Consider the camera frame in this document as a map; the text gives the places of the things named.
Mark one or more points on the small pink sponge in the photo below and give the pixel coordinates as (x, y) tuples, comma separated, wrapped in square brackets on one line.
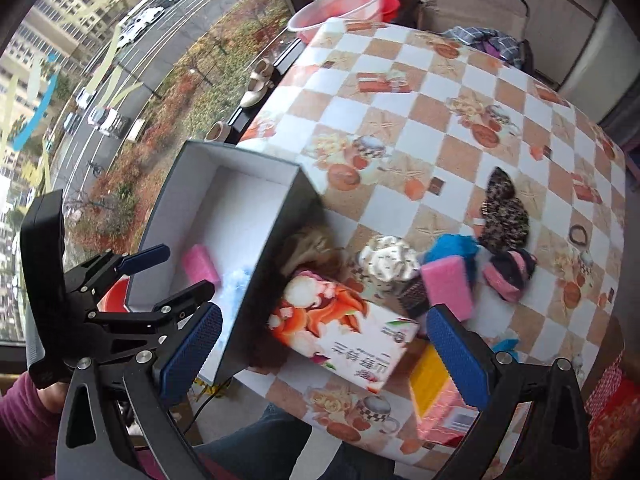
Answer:
[(200, 266)]

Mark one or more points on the red plastic stool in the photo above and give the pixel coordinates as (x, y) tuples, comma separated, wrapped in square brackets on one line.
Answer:
[(112, 300)]

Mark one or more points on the person's left forearm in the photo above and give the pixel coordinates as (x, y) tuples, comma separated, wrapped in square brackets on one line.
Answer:
[(25, 425)]

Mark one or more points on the checkered tablecloth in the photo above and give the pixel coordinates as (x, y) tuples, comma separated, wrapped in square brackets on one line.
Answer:
[(425, 110)]

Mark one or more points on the cream leather shoe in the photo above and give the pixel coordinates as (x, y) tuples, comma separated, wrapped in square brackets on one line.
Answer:
[(257, 85), (217, 132)]

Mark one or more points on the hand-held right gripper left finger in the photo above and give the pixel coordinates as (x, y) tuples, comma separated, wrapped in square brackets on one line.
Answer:
[(192, 355)]

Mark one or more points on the white cardboard box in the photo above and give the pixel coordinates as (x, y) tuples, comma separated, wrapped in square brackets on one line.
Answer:
[(240, 210)]

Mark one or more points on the pink and black sock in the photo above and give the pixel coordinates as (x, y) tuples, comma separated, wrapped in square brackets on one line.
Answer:
[(507, 272)]

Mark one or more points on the yellow and pink packet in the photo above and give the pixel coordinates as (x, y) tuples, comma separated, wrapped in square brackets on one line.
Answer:
[(430, 385)]

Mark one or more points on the leopard print scrunchie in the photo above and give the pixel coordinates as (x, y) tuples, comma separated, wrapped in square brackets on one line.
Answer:
[(506, 222)]

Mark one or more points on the blue cloth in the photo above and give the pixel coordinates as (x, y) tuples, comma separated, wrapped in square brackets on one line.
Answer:
[(450, 247)]

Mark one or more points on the plaid clothes pile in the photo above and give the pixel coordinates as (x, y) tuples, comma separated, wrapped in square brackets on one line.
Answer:
[(500, 42)]

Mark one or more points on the large pink sponge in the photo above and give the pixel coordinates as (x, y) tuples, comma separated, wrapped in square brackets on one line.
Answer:
[(447, 285)]

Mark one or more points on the white cabinet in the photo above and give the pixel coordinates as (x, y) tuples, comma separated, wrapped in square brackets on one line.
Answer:
[(595, 55)]

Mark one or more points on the red patterned cushion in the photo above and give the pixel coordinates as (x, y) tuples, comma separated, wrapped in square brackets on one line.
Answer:
[(612, 415)]

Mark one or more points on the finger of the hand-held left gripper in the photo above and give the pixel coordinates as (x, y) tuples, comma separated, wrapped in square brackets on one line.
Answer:
[(145, 257), (185, 294)]

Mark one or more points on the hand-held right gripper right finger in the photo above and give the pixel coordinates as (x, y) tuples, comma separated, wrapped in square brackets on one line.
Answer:
[(457, 360)]

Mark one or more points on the red plastic bucket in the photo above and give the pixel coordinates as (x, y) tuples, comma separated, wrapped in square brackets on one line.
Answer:
[(391, 7)]

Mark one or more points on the white polka dot cloth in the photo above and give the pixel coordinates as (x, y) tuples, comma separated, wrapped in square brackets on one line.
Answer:
[(387, 260)]

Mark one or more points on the white plastic basin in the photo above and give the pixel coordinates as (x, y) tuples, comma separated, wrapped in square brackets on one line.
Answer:
[(345, 5)]

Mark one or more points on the snack packet with popcorn print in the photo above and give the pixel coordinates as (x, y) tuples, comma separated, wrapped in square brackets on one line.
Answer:
[(345, 335)]

